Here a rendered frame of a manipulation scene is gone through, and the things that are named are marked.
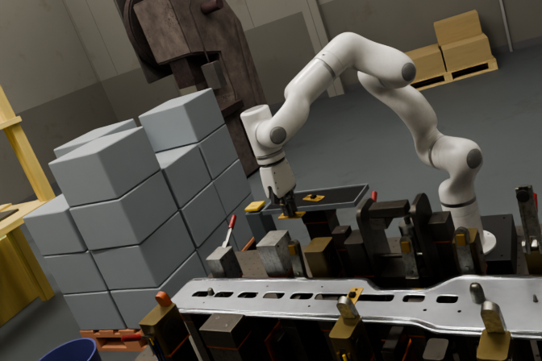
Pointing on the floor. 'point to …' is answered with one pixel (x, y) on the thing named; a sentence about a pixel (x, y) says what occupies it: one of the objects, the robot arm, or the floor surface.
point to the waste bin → (74, 351)
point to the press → (193, 41)
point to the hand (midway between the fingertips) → (289, 207)
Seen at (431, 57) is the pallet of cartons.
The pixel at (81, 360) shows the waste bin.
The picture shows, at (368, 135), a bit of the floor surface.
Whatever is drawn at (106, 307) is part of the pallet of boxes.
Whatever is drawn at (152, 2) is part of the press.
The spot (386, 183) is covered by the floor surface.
